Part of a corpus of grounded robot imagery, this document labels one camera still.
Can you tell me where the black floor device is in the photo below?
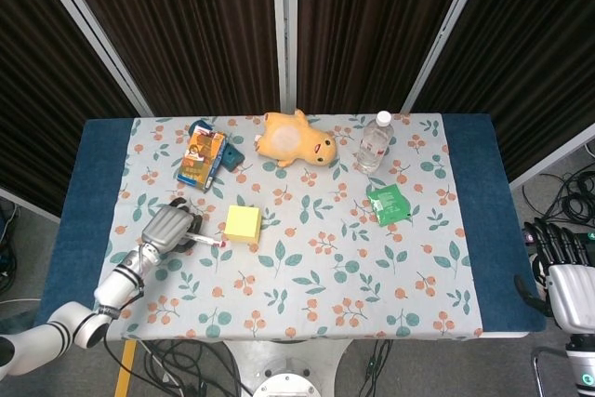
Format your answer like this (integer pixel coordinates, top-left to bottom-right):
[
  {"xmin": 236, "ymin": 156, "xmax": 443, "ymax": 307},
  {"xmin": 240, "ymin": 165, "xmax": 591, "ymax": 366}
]
[{"xmin": 522, "ymin": 227, "xmax": 595, "ymax": 245}]

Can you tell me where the yellow sticky note cube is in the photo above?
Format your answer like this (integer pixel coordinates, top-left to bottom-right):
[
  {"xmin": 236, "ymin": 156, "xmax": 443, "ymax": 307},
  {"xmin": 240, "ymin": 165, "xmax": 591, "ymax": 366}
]
[{"xmin": 223, "ymin": 205, "xmax": 263, "ymax": 245}]

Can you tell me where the dark teal case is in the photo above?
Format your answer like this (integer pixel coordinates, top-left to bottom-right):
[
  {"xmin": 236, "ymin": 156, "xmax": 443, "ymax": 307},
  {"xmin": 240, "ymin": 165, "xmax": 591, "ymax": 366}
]
[{"xmin": 188, "ymin": 120, "xmax": 246, "ymax": 173}]

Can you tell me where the floral print tablecloth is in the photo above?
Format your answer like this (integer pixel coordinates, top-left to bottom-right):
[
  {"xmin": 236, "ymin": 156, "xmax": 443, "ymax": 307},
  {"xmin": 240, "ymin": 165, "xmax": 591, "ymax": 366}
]
[{"xmin": 86, "ymin": 112, "xmax": 484, "ymax": 340}]

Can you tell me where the coiled black cable pile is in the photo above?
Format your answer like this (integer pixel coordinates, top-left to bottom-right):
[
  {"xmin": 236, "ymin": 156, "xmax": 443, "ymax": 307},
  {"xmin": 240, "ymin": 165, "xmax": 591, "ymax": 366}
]
[{"xmin": 522, "ymin": 168, "xmax": 595, "ymax": 231}]

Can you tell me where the black floor cable bundle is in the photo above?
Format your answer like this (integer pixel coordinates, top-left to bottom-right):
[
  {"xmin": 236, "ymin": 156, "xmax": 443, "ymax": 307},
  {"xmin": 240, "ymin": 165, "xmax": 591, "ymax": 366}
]
[{"xmin": 104, "ymin": 339, "xmax": 250, "ymax": 397}]

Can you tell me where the white partition base rail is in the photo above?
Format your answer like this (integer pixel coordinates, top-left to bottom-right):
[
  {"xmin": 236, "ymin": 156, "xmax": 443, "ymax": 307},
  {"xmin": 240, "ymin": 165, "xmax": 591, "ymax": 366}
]
[
  {"xmin": 0, "ymin": 187, "xmax": 61, "ymax": 224},
  {"xmin": 509, "ymin": 122, "xmax": 595, "ymax": 192}
]

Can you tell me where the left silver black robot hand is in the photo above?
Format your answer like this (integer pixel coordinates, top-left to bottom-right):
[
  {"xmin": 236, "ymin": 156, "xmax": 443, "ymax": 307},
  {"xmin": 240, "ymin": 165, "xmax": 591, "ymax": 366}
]
[{"xmin": 140, "ymin": 197, "xmax": 205, "ymax": 254}]

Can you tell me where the red capped white marker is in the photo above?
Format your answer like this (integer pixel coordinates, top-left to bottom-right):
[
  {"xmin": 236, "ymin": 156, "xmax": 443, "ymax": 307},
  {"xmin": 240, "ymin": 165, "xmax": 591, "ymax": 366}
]
[{"xmin": 185, "ymin": 229, "xmax": 228, "ymax": 249}]

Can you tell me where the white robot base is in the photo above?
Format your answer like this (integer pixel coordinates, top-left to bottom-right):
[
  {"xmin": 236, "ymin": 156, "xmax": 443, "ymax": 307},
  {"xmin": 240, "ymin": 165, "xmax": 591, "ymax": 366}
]
[{"xmin": 222, "ymin": 338, "xmax": 352, "ymax": 397}]

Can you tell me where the white partition post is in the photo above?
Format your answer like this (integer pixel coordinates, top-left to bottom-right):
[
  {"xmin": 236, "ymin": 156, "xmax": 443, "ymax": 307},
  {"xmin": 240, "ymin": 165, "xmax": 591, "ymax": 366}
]
[
  {"xmin": 400, "ymin": 0, "xmax": 494, "ymax": 114},
  {"xmin": 271, "ymin": 0, "xmax": 298, "ymax": 114},
  {"xmin": 25, "ymin": 0, "xmax": 154, "ymax": 117}
]

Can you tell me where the blue felt table cover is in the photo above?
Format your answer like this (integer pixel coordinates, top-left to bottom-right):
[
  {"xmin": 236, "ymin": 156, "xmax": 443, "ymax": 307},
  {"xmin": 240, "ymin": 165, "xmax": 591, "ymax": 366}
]
[{"xmin": 34, "ymin": 112, "xmax": 548, "ymax": 340}]

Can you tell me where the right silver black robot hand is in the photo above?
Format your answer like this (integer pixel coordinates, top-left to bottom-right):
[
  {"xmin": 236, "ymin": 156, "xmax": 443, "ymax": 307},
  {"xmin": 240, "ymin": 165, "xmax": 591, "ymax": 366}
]
[{"xmin": 513, "ymin": 218, "xmax": 595, "ymax": 336}]

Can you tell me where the metal tube chair frame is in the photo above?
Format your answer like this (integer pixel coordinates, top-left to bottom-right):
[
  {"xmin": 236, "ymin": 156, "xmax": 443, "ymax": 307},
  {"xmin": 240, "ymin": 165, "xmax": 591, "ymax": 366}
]
[{"xmin": 532, "ymin": 345, "xmax": 571, "ymax": 397}]

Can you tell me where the yellow plush duck toy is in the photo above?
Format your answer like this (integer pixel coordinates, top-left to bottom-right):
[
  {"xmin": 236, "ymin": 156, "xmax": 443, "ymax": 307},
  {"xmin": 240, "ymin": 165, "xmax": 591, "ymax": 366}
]
[{"xmin": 254, "ymin": 109, "xmax": 337, "ymax": 168}]

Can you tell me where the clear plastic water bottle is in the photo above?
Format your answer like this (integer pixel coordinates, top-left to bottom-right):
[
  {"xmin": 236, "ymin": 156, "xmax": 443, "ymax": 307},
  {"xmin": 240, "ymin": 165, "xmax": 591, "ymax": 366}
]
[{"xmin": 355, "ymin": 110, "xmax": 394, "ymax": 175}]

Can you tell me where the black cable with connectors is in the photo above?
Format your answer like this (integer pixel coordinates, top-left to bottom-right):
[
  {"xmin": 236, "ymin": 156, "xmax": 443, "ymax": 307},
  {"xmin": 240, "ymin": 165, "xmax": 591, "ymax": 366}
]
[{"xmin": 357, "ymin": 339, "xmax": 396, "ymax": 397}]

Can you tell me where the green snack packet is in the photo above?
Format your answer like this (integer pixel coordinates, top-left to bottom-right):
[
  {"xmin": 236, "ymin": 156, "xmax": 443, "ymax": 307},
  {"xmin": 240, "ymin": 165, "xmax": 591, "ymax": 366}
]
[{"xmin": 365, "ymin": 182, "xmax": 414, "ymax": 228}]

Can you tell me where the orange blue drink carton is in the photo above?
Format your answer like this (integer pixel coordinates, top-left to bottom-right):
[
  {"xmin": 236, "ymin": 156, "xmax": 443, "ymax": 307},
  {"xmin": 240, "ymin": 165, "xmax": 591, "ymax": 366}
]
[{"xmin": 176, "ymin": 129, "xmax": 228, "ymax": 193}]

